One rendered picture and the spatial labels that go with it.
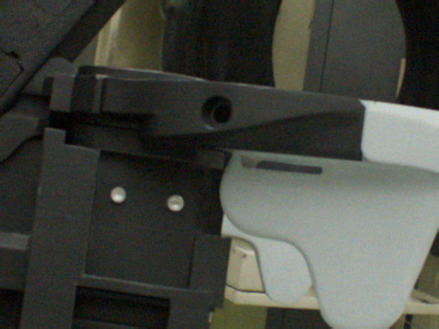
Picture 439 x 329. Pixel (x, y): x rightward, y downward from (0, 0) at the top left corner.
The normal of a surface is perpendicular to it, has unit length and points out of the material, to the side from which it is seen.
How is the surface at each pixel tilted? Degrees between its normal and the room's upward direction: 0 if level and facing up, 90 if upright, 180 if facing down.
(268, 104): 83
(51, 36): 81
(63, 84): 82
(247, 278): 90
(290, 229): 84
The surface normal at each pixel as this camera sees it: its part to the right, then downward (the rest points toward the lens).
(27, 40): 0.15, -0.08
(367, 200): -0.42, -0.13
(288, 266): 0.63, 0.09
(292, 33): 0.39, 0.11
